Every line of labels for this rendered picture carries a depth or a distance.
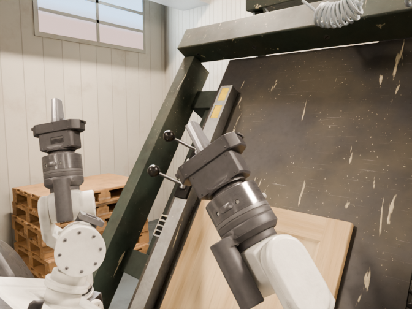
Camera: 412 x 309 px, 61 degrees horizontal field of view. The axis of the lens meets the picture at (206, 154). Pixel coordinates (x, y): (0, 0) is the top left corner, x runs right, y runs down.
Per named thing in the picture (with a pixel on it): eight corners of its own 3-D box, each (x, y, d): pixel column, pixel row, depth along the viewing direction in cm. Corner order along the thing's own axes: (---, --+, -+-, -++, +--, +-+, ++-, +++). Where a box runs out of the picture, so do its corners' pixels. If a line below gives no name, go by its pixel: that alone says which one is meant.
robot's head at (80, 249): (40, 289, 46) (63, 221, 47) (45, 271, 55) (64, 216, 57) (91, 298, 48) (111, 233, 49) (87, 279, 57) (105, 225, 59)
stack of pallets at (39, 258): (111, 237, 457) (109, 172, 447) (152, 254, 403) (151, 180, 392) (11, 267, 369) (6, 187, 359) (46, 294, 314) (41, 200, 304)
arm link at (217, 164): (227, 125, 51) (269, 195, 47) (249, 137, 60) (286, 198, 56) (163, 172, 55) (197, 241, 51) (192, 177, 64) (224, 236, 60)
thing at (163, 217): (158, 237, 111) (152, 235, 109) (167, 217, 114) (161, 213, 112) (167, 240, 109) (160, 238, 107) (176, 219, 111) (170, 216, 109)
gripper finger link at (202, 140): (195, 125, 61) (211, 155, 59) (186, 122, 58) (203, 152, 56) (202, 120, 61) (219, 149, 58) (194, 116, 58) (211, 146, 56)
